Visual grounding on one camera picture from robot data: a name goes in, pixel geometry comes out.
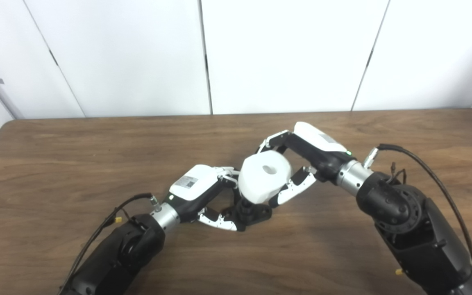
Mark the left arm yellow plug wire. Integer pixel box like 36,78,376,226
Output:
111,207,146,226

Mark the right arm thin black wire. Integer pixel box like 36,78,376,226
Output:
386,162,408,184

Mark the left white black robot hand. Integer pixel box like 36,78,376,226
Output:
168,164,245,232

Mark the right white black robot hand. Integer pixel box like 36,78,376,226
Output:
256,122,353,209

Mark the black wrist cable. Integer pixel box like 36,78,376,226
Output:
60,193,163,293
363,143,472,287

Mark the round white piece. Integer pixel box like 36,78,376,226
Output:
238,150,293,204

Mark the black flanged holder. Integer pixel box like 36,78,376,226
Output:
220,199,273,232

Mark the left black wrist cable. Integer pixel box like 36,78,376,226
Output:
60,193,163,293

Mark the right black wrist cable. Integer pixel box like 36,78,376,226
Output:
363,143,472,287

